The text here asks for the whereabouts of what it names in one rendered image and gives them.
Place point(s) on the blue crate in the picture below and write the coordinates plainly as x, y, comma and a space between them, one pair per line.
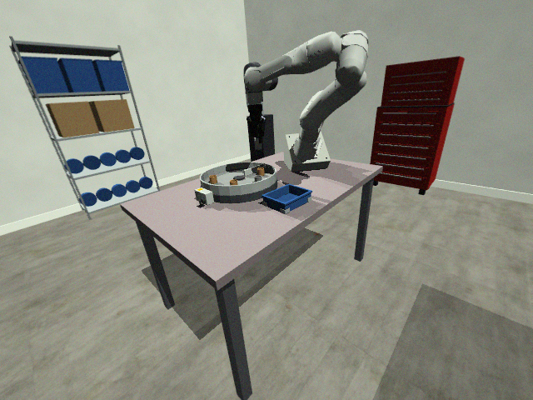
286, 198

